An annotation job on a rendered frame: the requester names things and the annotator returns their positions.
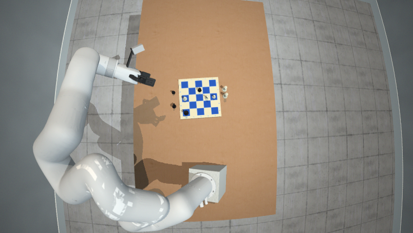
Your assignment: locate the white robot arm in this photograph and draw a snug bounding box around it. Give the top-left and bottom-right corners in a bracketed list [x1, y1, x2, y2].
[33, 47, 216, 232]

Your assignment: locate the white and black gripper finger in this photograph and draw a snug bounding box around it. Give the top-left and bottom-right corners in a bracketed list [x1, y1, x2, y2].
[139, 71, 150, 77]
[129, 74, 156, 87]

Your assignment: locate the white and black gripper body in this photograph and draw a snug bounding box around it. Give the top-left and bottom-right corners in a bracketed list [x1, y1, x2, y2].
[112, 60, 141, 85]

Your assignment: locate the blue and cream chessboard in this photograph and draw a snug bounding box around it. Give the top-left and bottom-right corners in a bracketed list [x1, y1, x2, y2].
[178, 77, 221, 119]

